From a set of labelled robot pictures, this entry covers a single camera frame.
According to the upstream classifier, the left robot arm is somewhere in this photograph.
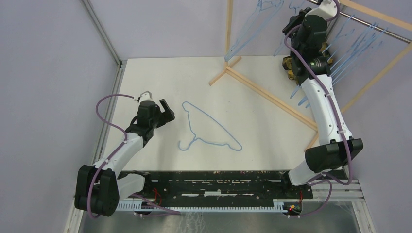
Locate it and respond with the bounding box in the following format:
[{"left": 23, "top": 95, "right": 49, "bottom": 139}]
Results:
[{"left": 74, "top": 97, "right": 175, "bottom": 218}]

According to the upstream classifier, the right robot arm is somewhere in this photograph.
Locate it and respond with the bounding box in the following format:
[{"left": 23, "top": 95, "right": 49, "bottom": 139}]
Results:
[{"left": 280, "top": 7, "right": 363, "bottom": 198}]

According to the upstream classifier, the yellow plaid shirt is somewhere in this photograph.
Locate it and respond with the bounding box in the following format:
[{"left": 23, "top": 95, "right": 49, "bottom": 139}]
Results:
[{"left": 282, "top": 42, "right": 333, "bottom": 85}]

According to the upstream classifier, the metal rack rod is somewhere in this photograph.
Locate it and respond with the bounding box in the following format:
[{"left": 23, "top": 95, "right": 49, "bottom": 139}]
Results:
[{"left": 308, "top": 0, "right": 412, "bottom": 44}]

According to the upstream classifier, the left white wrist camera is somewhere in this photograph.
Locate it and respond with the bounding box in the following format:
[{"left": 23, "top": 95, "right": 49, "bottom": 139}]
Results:
[{"left": 134, "top": 91, "right": 153, "bottom": 103}]

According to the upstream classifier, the wooden clothes rack frame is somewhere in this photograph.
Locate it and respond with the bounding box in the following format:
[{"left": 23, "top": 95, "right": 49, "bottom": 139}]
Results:
[{"left": 208, "top": 0, "right": 412, "bottom": 131}]

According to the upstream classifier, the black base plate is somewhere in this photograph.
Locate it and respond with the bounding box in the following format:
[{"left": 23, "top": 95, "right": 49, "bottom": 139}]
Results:
[{"left": 137, "top": 170, "right": 313, "bottom": 212}]

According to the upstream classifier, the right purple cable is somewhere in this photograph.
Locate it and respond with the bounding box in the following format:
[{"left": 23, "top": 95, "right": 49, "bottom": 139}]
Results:
[{"left": 283, "top": 0, "right": 354, "bottom": 217}]

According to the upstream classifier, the white cable duct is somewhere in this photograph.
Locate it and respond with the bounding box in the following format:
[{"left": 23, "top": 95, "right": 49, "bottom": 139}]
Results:
[{"left": 114, "top": 199, "right": 303, "bottom": 213}]

